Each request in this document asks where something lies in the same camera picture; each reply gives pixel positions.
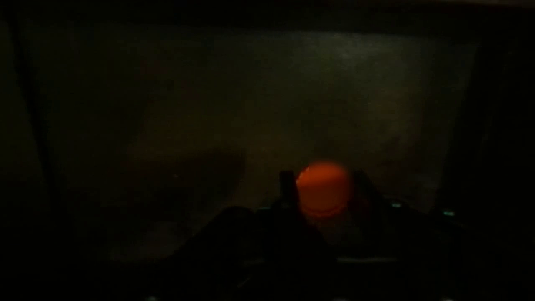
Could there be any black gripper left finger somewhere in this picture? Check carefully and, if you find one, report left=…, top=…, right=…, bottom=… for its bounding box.
left=275, top=170, right=299, bottom=216

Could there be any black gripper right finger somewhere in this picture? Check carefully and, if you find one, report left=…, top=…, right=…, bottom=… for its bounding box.
left=347, top=170, right=387, bottom=223

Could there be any red round token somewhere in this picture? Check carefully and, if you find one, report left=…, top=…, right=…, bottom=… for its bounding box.
left=294, top=161, right=354, bottom=221

